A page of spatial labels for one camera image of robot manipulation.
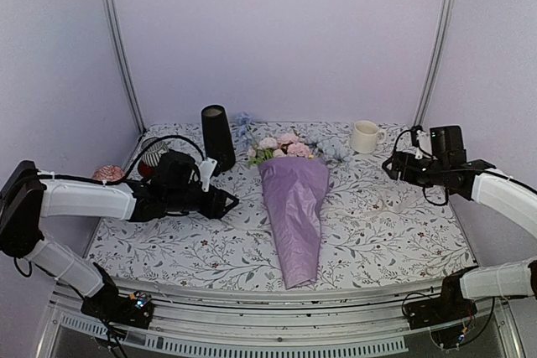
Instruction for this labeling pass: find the right aluminium frame post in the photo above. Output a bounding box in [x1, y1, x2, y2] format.
[413, 0, 456, 126]

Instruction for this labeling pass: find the cream ribbon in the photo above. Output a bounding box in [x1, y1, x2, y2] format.
[321, 190, 422, 221]

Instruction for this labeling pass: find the aluminium front rail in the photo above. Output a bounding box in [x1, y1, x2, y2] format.
[37, 279, 525, 357]

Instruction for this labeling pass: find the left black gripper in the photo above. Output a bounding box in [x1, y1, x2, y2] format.
[166, 185, 240, 220]

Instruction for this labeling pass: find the purple flower bouquet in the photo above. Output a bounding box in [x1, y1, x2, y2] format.
[236, 112, 350, 289]

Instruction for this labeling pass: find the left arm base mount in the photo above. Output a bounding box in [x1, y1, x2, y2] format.
[81, 290, 154, 329]

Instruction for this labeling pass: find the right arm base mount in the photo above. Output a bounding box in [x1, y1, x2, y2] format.
[401, 293, 477, 350]

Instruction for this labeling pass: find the striped black white cup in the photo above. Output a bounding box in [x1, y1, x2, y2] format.
[141, 137, 169, 168]

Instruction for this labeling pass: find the aluminium frame post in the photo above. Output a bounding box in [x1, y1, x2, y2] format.
[413, 0, 456, 126]
[102, 0, 146, 135]

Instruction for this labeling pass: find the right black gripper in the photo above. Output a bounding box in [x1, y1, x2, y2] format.
[383, 151, 449, 188]

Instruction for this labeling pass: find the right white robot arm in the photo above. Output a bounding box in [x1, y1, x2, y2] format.
[382, 125, 536, 321]

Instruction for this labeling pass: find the cream ceramic mug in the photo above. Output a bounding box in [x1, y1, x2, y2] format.
[350, 121, 387, 154]

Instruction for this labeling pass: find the tall black vase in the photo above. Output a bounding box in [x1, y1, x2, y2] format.
[201, 105, 236, 176]

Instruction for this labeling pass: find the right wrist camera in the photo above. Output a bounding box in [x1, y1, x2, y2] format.
[410, 125, 434, 160]

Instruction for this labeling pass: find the red round saucer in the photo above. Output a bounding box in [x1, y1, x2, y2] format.
[138, 162, 154, 179]

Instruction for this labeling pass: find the left aluminium frame post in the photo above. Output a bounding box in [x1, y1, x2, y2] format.
[102, 0, 146, 135]

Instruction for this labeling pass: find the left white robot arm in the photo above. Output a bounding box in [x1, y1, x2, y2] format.
[1, 151, 239, 319]

